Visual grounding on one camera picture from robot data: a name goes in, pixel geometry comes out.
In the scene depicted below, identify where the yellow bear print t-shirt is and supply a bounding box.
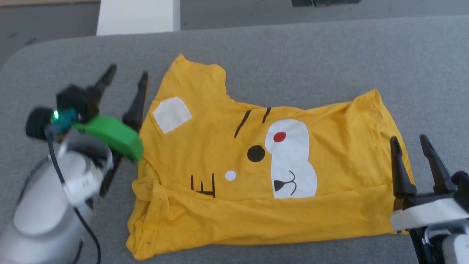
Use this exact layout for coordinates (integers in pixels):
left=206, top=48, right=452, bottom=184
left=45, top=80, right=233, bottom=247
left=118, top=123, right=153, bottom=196
left=126, top=54, right=417, bottom=261

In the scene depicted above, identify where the white box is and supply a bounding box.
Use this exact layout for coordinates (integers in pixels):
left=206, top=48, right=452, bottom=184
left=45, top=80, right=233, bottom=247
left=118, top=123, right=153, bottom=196
left=96, top=0, right=181, bottom=36

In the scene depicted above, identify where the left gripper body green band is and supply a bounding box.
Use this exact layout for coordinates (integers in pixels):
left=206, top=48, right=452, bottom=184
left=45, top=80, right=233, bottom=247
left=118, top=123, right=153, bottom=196
left=72, top=114, right=144, bottom=199

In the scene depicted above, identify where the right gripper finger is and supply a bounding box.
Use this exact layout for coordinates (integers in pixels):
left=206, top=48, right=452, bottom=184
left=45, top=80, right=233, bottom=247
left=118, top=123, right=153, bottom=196
left=390, top=136, right=418, bottom=199
left=419, top=134, right=457, bottom=195

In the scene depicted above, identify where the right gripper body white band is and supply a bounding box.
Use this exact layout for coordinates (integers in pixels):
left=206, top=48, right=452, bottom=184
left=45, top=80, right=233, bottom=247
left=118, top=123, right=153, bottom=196
left=389, top=180, right=469, bottom=264

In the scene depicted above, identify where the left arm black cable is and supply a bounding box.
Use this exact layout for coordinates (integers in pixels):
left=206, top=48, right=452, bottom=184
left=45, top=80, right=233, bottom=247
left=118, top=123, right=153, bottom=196
left=45, top=133, right=102, bottom=264

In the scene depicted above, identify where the grey fabric sofa cushion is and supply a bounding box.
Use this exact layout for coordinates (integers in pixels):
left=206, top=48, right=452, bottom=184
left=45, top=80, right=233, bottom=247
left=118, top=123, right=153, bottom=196
left=0, top=15, right=469, bottom=264

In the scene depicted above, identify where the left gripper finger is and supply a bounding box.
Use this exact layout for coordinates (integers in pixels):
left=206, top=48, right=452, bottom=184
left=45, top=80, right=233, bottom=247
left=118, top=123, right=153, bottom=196
left=88, top=64, right=118, bottom=112
left=122, top=71, right=149, bottom=133

